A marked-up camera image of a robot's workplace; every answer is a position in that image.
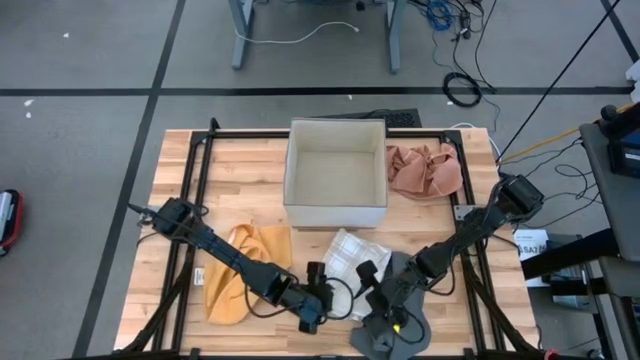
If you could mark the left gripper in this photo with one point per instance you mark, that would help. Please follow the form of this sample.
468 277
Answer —
312 300

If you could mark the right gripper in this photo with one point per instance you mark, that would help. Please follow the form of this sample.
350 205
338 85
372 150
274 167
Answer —
390 305

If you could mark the dark grey waffle towel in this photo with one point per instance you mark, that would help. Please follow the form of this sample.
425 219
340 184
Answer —
365 345

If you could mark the white plaid towel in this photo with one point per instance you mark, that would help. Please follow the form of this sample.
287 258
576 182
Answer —
350 250

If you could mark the mustard yellow towel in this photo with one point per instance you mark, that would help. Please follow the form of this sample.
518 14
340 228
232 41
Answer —
270 250

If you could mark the beige fabric storage box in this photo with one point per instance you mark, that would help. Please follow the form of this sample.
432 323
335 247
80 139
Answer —
335 180

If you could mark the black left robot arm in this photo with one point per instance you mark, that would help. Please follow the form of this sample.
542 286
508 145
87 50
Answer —
225 252

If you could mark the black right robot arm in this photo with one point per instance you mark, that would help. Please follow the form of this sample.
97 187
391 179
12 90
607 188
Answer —
475 230

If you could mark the salmon pink towel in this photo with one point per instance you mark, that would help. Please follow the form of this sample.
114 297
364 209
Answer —
425 172

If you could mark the small white table sticker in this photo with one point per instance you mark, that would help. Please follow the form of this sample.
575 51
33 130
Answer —
199 276

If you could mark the white printed paper label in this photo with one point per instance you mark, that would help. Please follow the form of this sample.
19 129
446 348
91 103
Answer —
532 247

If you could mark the red clamp knob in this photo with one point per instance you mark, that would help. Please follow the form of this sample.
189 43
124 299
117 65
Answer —
551 355

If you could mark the black perforated floor mat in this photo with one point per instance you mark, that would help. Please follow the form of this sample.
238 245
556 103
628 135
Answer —
402 119

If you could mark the black cart beam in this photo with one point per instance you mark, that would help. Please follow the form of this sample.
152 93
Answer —
570 255

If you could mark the grey metal stand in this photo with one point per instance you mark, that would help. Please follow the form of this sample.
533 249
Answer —
620 272

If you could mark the grey side cart top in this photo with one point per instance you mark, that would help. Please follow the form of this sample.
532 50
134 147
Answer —
615 200

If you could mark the grey desk leg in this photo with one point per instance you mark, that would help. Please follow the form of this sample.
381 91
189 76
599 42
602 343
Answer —
241 45
395 50

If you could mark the long straight black pole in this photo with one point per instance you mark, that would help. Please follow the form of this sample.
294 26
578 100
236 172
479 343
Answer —
550 92

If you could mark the black device on cart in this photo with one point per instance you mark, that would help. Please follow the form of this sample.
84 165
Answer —
625 150

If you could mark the black power adapter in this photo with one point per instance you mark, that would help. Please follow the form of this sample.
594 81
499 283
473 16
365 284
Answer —
466 22

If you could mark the red and black bag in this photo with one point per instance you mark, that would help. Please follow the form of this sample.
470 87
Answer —
7 215

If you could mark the white object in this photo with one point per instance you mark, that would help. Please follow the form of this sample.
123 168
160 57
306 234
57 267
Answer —
635 75

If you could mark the black metal table frame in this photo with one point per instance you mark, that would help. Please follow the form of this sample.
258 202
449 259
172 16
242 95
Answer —
240 134

